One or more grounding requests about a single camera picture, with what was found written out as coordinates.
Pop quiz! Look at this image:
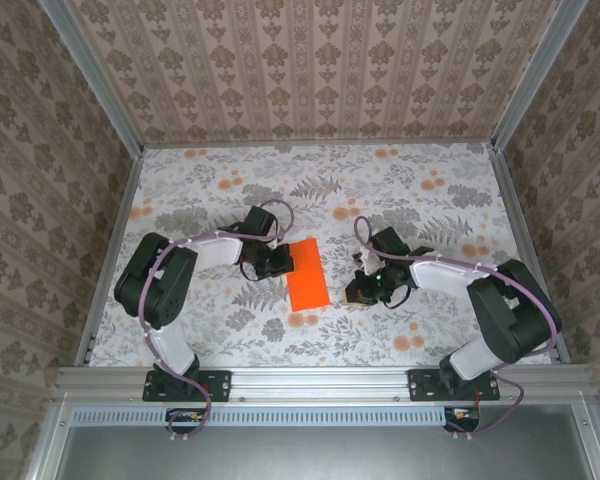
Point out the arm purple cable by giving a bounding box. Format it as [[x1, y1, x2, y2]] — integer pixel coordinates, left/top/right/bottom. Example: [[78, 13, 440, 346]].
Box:
[[138, 198, 296, 444], [353, 215, 564, 441]]

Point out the grey metal panel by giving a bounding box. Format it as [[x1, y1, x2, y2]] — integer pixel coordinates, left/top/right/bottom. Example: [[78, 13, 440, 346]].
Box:
[[24, 399, 600, 480]]

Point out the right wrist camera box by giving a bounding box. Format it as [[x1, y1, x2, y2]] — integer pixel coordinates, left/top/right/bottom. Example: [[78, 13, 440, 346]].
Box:
[[353, 247, 381, 275]]

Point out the orange square paper sheet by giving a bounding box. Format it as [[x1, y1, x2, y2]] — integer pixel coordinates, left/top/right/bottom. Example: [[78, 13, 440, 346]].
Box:
[[285, 237, 332, 312]]

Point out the aluminium front rail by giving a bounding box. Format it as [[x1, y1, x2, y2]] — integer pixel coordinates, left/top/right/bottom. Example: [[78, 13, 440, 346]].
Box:
[[53, 363, 594, 401]]

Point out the aluminium back rail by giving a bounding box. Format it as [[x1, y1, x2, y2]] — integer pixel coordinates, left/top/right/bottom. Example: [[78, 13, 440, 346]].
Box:
[[142, 141, 496, 150]]

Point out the small wire connector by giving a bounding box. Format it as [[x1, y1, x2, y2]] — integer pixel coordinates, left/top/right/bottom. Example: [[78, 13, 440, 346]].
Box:
[[165, 408, 206, 426], [444, 405, 481, 426]]

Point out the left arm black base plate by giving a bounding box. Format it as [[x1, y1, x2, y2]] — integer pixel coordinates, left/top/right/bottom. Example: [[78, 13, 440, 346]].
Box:
[[142, 368, 232, 403]]

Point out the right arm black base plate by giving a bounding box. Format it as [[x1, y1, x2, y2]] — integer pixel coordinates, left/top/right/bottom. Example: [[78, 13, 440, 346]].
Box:
[[408, 367, 501, 403]]

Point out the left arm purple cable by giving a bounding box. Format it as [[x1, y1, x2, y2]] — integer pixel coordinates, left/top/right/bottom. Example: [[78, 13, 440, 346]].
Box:
[[138, 198, 296, 444]]

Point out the grey slotted cable duct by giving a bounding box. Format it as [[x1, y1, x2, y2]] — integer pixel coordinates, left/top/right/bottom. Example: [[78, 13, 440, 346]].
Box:
[[72, 405, 481, 427]]

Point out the aluminium side rail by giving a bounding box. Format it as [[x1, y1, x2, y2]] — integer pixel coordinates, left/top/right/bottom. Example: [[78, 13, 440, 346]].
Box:
[[489, 144, 571, 364], [73, 148, 147, 367]]

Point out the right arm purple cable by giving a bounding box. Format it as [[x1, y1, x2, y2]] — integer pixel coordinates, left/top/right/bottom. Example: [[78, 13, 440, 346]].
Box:
[[353, 215, 564, 441]]

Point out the floral patterned table cover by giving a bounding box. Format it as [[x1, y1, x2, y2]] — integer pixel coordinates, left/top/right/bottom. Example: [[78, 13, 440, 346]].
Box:
[[87, 142, 554, 369]]

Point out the aluminium frame post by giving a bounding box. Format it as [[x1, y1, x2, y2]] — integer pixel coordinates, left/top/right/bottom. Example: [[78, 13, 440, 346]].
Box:
[[489, 0, 591, 151], [38, 0, 146, 156]]

